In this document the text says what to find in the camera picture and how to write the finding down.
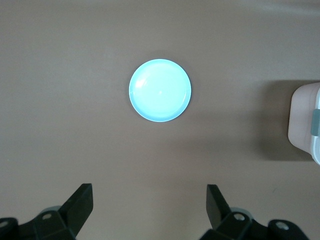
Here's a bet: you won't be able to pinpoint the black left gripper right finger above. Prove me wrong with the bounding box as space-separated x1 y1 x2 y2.
202 184 307 240

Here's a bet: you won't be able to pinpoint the white lunch box grey latches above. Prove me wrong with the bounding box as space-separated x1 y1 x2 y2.
287 83 320 166

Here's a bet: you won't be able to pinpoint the blue round plate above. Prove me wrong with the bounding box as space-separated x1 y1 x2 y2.
128 58 193 123

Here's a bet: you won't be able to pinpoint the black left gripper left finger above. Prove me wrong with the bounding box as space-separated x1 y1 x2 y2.
0 183 95 240

